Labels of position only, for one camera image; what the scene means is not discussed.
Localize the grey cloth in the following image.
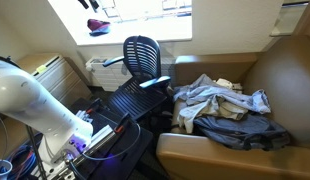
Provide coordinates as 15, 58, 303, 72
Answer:
176, 95, 250, 135

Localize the black office chair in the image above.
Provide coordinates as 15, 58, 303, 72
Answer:
102, 34, 173, 122

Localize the white printed cloth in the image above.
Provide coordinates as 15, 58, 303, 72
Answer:
215, 77, 245, 94

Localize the black clamp red tip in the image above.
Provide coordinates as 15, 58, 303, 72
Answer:
112, 112, 133, 135
84, 97, 103, 115

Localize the light blue shirt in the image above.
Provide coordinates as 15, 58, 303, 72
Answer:
173, 73, 272, 116

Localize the black robot table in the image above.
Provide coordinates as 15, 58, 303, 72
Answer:
66, 97, 155, 180

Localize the blue object on sill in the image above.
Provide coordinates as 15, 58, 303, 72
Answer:
86, 18, 112, 37

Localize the light wooden dresser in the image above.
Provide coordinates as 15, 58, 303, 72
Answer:
15, 53, 93, 108

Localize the dark blue-grey garment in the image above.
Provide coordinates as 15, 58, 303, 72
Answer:
192, 113, 291, 152

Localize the yellow sticky note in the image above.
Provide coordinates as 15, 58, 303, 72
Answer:
35, 63, 49, 75

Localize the black tripod pole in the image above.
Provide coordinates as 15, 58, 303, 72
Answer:
25, 124, 49, 180

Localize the white paper cup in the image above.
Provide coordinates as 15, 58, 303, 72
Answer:
0, 159, 14, 180

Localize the white wall radiator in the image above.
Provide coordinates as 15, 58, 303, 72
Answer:
85, 56, 176, 93

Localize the aluminium robot base mount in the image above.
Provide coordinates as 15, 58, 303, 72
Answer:
44, 109, 130, 180

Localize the black wire stand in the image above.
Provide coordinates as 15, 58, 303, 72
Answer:
77, 0, 100, 11

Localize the blue cable coil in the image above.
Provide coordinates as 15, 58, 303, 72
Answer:
6, 143, 41, 180

